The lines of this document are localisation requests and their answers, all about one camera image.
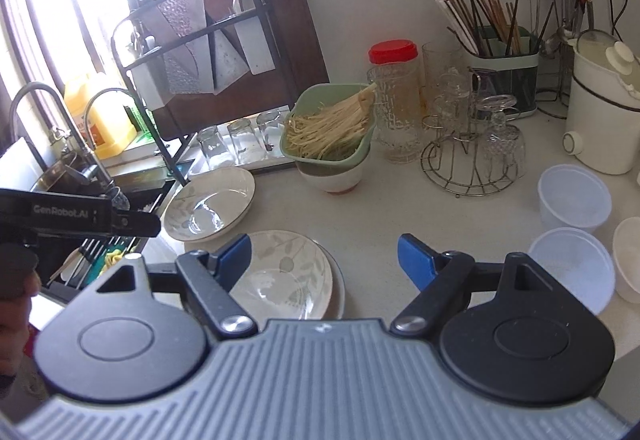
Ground red lid plastic jar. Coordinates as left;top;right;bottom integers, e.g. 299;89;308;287
368;40;420;71

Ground pale noodles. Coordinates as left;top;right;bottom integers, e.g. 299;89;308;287
285;84;379;160

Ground bundle of chopsticks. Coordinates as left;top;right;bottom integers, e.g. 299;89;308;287
436;0;524;58

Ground grey rimmed plate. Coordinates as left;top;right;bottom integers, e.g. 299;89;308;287
312;242;347;321

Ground metal drain tray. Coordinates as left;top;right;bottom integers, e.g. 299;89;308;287
189;140;302;177

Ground yellow detergent bottle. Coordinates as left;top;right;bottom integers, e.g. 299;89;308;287
62;74;139;160

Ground red-lid plastic jar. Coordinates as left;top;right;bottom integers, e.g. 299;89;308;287
366;65;427;165

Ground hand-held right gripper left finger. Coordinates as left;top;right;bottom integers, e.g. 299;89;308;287
95;234;258;340

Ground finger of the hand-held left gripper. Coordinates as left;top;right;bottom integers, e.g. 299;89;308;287
112;208;162;238

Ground green chopstick holder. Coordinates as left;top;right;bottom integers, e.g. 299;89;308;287
467;26;542;119

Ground person's left hand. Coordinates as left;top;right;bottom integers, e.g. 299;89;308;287
0;277;40;386

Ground steel kitchen sink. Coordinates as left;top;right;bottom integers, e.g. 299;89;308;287
30;159;197;292

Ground black knife rack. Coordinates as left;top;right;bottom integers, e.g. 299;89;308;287
111;0;282;181

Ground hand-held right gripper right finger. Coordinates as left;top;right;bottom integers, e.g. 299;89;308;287
390;234;556;337

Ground white and green ceramic bowl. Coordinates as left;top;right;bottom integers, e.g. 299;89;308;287
296;145;374;195

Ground green plastic colander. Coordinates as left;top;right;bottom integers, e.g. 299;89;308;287
280;82;379;169

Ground clear textured drinking glass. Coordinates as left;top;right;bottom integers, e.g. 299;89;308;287
432;74;475;133
475;95;527;179

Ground dark brown cutting board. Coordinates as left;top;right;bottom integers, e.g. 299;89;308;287
149;0;331;142

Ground white electric cooking pot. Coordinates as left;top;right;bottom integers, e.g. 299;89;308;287
561;29;640;176

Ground curved metal faucet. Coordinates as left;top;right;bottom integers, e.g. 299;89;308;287
10;82;121;183

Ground tall clear glass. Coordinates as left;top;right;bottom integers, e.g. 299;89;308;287
421;41;467;116

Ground wire glass rack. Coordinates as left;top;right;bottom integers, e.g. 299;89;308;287
421;112;519;197

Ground leaf pattern ceramic plate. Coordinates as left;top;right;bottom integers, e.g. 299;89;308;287
163;166;257;243
229;230;334;321

